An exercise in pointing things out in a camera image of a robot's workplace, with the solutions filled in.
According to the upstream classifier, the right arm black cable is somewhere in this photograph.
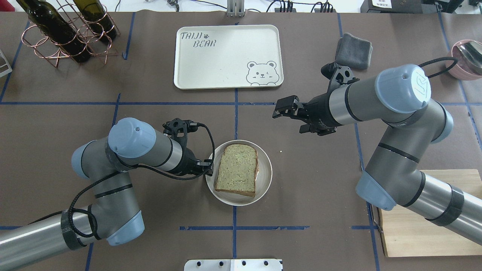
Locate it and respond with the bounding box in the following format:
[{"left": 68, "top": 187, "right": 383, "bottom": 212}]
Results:
[{"left": 417, "top": 56, "right": 459, "bottom": 79}]

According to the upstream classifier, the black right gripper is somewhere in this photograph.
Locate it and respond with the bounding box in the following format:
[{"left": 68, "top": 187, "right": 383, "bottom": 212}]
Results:
[{"left": 272, "top": 93, "right": 337, "bottom": 136}]

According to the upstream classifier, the black device top right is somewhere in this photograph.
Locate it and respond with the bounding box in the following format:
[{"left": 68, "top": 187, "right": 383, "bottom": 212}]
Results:
[{"left": 360, "top": 0, "right": 463, "bottom": 14}]

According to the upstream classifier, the white round plate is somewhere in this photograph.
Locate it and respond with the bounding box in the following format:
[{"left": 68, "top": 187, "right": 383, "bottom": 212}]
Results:
[{"left": 205, "top": 140, "right": 272, "bottom": 206}]

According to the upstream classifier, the wooden cutting board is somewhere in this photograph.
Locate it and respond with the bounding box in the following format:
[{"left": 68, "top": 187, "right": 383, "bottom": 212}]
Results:
[{"left": 379, "top": 169, "right": 482, "bottom": 257}]

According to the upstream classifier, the dark wine bottle lower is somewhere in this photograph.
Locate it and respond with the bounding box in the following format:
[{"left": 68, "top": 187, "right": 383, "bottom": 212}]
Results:
[{"left": 74, "top": 0, "right": 117, "bottom": 44}]

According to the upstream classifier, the dark wine bottle upper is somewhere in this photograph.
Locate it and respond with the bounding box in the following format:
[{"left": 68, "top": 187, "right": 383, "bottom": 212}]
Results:
[{"left": 17, "top": 0, "right": 91, "bottom": 63}]

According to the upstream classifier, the pink bowl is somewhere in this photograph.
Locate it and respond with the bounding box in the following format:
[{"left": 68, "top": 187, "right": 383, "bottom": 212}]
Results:
[{"left": 447, "top": 39, "right": 482, "bottom": 81}]

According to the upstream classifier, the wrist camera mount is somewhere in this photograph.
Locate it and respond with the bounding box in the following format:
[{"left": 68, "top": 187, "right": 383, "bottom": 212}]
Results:
[
  {"left": 162, "top": 118, "right": 198, "bottom": 146},
  {"left": 320, "top": 62, "right": 360, "bottom": 94}
]

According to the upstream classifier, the grey folded cloth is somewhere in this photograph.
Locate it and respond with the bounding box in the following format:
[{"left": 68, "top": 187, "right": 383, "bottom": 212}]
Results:
[{"left": 335, "top": 33, "right": 372, "bottom": 69}]

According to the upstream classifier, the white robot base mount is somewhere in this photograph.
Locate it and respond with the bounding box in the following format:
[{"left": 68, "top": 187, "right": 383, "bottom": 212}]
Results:
[{"left": 184, "top": 258, "right": 284, "bottom": 271}]

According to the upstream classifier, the copper wire wine rack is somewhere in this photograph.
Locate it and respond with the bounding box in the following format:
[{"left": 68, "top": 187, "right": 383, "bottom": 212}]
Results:
[{"left": 18, "top": 0, "right": 119, "bottom": 67}]

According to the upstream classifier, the white wire rack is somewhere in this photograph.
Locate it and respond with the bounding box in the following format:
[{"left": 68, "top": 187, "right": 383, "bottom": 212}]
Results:
[{"left": 0, "top": 50, "right": 12, "bottom": 78}]

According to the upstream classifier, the white bear tray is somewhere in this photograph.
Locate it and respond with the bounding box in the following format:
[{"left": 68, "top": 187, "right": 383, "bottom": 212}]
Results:
[{"left": 173, "top": 24, "right": 284, "bottom": 90}]

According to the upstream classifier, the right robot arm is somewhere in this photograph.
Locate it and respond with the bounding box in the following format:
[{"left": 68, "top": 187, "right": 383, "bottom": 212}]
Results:
[{"left": 272, "top": 63, "right": 482, "bottom": 244}]

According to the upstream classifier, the metal cutting board handle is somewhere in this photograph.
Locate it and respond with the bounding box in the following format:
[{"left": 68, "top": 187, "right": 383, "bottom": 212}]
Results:
[{"left": 366, "top": 202, "right": 383, "bottom": 235}]

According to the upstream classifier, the grey metal post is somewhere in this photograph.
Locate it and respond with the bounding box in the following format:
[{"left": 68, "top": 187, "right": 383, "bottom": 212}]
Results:
[{"left": 227, "top": 0, "right": 246, "bottom": 18}]

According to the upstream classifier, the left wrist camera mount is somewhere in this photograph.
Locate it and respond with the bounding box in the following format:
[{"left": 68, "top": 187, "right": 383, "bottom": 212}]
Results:
[{"left": 162, "top": 118, "right": 198, "bottom": 146}]

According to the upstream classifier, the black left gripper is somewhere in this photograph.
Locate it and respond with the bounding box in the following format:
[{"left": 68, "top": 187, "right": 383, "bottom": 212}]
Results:
[{"left": 175, "top": 148, "right": 213, "bottom": 177}]

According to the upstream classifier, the metal spoon in bowl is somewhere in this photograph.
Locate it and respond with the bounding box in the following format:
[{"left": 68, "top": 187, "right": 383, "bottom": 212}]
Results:
[{"left": 457, "top": 41, "right": 482, "bottom": 75}]

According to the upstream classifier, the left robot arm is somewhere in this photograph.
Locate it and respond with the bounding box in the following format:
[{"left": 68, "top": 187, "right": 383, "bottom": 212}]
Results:
[{"left": 1, "top": 118, "right": 213, "bottom": 271}]

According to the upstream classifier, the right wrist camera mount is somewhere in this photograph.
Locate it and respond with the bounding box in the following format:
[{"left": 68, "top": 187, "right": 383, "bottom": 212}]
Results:
[{"left": 320, "top": 62, "right": 360, "bottom": 94}]

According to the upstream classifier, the dark wine bottle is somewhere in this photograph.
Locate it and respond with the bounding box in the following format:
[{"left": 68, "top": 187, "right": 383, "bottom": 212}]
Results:
[
  {"left": 17, "top": 0, "right": 91, "bottom": 63},
  {"left": 74, "top": 0, "right": 117, "bottom": 44}
]

